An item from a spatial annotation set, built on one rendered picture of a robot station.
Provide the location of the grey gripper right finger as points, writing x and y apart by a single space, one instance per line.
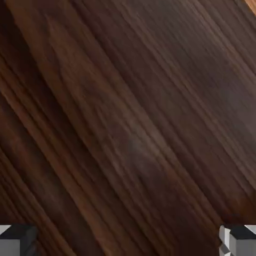
240 242

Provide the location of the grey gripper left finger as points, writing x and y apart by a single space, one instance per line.
14 238

